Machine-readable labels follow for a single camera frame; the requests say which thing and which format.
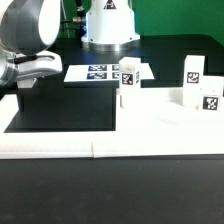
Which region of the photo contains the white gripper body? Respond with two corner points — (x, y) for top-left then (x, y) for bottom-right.
(14, 51), (62, 81)

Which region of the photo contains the white square table top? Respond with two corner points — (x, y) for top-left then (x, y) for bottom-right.
(116, 87), (224, 130)

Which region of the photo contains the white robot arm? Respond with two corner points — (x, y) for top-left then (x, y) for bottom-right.
(0, 0), (140, 87)

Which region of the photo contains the white sheet with fiducial markers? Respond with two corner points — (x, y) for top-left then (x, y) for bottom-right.
(64, 63), (154, 82)

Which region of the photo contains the white U-shaped obstacle fence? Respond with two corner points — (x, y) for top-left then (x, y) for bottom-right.
(0, 95), (224, 159)

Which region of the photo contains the black cable thick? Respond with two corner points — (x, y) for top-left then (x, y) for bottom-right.
(60, 17), (86, 24)

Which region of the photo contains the thin white cable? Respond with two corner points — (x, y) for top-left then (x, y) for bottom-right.
(60, 0), (71, 39)

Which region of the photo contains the black cable connector upright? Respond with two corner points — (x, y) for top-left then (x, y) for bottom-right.
(75, 0), (85, 18)

